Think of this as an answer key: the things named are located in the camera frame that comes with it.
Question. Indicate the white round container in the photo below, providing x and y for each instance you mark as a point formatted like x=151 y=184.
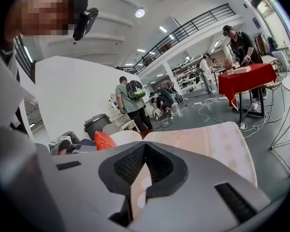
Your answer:
x=125 y=137

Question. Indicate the clothes rack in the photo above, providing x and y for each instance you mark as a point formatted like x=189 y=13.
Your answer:
x=262 y=43

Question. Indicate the person's white shirt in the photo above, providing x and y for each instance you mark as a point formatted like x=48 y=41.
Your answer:
x=2 y=86

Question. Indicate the red cloth covered table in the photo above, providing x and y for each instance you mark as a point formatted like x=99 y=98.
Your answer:
x=246 y=80

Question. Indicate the black balcony railing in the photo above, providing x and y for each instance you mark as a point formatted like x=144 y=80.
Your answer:
x=183 y=30

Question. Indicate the gray trash bin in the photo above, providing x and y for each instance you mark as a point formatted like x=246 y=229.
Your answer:
x=96 y=126

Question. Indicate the dried flower bunch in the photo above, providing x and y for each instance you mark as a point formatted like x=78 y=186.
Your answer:
x=227 y=63

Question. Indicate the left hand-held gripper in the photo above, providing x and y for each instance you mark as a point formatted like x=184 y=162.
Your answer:
x=60 y=141

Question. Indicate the beige wooden chair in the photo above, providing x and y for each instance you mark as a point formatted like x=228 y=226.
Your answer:
x=130 y=126

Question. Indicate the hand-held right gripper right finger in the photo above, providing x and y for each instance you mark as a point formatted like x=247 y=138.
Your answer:
x=198 y=202

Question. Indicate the beige flat box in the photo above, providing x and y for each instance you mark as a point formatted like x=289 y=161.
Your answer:
x=240 y=69

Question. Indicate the round ceiling lamp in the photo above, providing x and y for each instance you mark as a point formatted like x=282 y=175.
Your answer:
x=140 y=12

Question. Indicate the white power adapter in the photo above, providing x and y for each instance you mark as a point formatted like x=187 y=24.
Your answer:
x=243 y=126

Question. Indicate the white backpack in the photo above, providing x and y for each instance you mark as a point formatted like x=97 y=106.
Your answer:
x=157 y=113

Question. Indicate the black and green backpack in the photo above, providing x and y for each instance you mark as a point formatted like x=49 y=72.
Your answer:
x=134 y=89

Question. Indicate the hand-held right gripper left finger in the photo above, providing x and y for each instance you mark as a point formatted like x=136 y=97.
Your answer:
x=87 y=190

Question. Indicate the blue wall sign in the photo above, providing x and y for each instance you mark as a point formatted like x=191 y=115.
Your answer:
x=256 y=22

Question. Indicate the white storage shelves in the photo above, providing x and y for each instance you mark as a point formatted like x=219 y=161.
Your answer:
x=188 y=75

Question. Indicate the black head-worn camera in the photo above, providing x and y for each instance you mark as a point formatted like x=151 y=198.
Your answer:
x=84 y=24

